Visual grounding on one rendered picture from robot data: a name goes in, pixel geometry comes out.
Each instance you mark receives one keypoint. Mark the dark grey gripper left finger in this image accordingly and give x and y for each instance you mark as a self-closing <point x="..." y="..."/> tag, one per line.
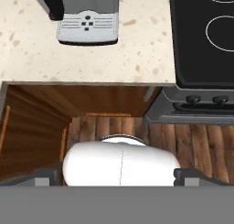
<point x="45" y="175"/>

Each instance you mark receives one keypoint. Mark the black stove knob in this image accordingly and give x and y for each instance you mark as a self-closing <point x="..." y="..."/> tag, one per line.
<point x="220" y="100"/>
<point x="193" y="99"/>

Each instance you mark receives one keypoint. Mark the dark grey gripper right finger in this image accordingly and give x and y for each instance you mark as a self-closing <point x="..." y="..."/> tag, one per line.
<point x="189" y="174"/>

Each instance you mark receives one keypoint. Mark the white rounded object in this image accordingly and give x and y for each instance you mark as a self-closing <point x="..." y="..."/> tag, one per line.
<point x="122" y="163"/>

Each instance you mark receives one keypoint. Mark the black stove with hob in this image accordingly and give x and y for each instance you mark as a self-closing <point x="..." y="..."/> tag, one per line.
<point x="195" y="51"/>

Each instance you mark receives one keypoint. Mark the grey and black coffee machine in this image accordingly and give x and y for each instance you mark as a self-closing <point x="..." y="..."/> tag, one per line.
<point x="87" y="26"/>

